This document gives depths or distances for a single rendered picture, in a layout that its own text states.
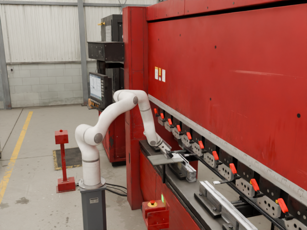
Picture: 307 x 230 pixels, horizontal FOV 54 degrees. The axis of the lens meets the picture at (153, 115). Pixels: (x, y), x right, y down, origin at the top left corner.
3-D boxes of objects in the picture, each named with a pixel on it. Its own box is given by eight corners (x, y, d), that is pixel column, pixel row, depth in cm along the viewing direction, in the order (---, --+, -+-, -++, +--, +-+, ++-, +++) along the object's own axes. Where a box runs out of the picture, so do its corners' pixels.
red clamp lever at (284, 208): (277, 198, 134) (288, 220, 129) (285, 196, 136) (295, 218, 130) (275, 199, 136) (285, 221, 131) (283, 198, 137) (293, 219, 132)
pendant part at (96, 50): (90, 111, 378) (86, 41, 356) (108, 108, 391) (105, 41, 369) (106, 120, 337) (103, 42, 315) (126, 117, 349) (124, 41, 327)
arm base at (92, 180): (79, 191, 204) (77, 166, 199) (77, 179, 222) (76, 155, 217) (107, 187, 209) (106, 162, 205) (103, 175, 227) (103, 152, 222)
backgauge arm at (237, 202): (217, 216, 220) (218, 199, 217) (289, 202, 239) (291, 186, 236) (223, 222, 213) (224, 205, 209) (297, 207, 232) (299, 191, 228)
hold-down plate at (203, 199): (193, 196, 222) (193, 192, 221) (200, 195, 224) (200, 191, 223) (214, 219, 195) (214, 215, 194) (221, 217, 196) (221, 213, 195)
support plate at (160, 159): (147, 157, 264) (147, 156, 263) (175, 154, 271) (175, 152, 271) (153, 165, 247) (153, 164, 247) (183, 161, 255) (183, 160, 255)
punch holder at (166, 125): (164, 128, 285) (164, 110, 281) (172, 127, 288) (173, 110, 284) (170, 132, 271) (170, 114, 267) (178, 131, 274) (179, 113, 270)
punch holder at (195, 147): (191, 149, 230) (192, 129, 226) (201, 148, 233) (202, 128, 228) (200, 157, 216) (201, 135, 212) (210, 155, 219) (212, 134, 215)
